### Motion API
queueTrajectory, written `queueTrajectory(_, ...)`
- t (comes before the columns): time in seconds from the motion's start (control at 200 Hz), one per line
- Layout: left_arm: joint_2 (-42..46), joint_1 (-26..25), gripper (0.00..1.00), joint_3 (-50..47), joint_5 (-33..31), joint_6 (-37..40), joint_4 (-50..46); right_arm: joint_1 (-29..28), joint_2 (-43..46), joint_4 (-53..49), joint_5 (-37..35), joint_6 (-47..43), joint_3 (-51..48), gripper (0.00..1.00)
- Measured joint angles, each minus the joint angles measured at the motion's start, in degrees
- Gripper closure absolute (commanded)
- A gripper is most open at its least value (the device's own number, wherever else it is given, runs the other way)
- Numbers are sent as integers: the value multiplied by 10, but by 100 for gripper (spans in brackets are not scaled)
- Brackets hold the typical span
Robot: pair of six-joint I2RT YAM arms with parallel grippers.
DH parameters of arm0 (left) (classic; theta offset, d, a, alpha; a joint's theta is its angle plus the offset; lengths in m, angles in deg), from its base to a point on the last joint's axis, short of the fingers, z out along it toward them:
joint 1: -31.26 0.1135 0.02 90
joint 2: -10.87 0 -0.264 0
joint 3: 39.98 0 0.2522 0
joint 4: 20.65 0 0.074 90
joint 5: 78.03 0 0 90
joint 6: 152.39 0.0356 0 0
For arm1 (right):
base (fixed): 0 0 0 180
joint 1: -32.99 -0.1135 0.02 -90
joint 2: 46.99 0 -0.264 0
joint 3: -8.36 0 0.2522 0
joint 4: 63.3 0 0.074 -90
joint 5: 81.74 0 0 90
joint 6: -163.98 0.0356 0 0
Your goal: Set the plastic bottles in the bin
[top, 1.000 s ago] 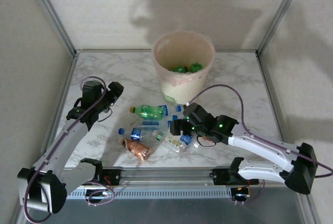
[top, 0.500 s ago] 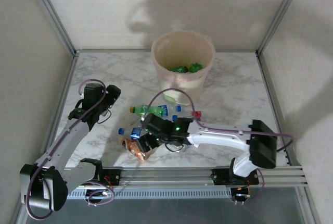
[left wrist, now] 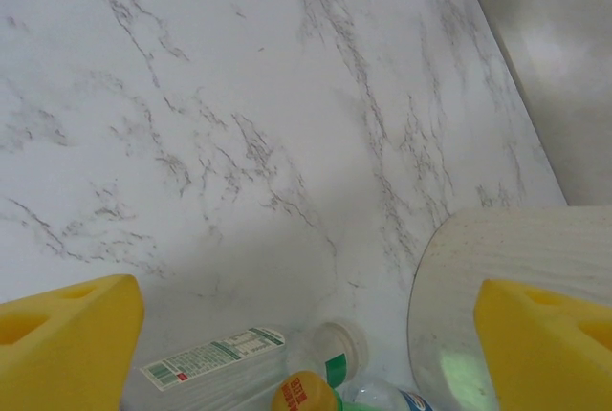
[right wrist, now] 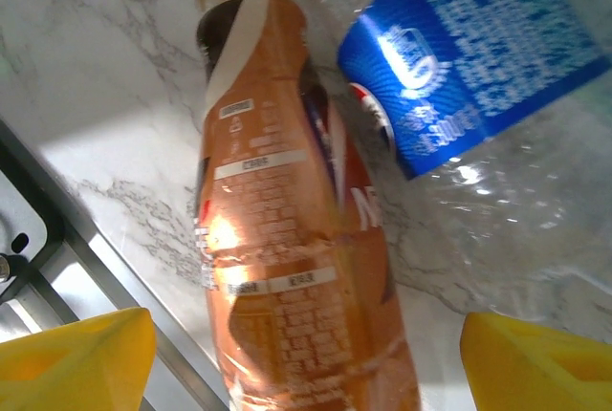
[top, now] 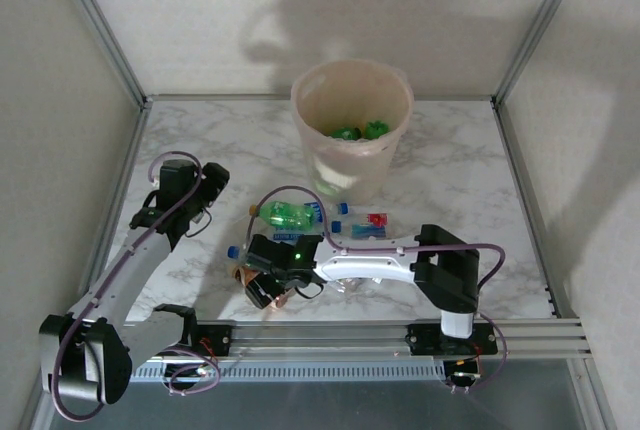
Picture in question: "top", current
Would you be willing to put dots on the clear bottle white cap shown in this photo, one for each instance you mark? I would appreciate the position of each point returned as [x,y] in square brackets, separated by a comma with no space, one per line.
[372,281]

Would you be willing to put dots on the aluminium side frame rail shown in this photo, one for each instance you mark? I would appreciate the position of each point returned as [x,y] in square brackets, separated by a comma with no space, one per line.
[134,150]
[506,135]

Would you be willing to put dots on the clear bottle dark blue label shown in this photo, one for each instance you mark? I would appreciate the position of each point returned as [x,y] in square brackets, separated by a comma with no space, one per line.
[233,251]

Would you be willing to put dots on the pink plastic bin liner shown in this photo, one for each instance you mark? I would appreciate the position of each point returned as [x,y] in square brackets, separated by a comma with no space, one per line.
[320,95]

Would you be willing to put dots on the teal blue carton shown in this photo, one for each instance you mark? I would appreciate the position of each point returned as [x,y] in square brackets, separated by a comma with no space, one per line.
[367,231]

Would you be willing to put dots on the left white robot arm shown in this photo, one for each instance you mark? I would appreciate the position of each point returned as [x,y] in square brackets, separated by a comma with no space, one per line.
[125,265]

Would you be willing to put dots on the aluminium frame post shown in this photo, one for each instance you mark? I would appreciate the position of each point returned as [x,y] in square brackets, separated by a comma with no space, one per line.
[542,25]
[100,25]

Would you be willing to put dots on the brown tea plastic bottle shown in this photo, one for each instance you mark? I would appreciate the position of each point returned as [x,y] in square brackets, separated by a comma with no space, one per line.
[243,275]

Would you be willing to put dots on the aluminium front mounting rail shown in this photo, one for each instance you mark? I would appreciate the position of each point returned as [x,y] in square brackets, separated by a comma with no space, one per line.
[320,337]

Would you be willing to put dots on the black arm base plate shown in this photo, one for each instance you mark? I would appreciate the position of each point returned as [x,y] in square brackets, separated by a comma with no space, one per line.
[220,337]
[422,337]

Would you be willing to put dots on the grey metal sheet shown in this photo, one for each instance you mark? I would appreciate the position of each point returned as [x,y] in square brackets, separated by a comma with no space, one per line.
[325,407]

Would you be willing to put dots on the beige ribbed plastic bin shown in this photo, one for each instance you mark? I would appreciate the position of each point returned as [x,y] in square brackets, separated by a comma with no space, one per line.
[365,192]

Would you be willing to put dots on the large green plastic bottle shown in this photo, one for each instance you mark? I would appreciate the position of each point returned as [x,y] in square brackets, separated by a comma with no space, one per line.
[285,215]

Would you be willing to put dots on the small red carton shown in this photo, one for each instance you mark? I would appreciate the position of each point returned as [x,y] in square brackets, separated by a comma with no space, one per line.
[376,220]

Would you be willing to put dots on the small lit circuit board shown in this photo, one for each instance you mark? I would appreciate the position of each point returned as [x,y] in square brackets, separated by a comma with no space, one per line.
[462,375]

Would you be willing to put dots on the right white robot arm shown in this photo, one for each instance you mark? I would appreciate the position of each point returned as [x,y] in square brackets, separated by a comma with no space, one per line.
[370,267]

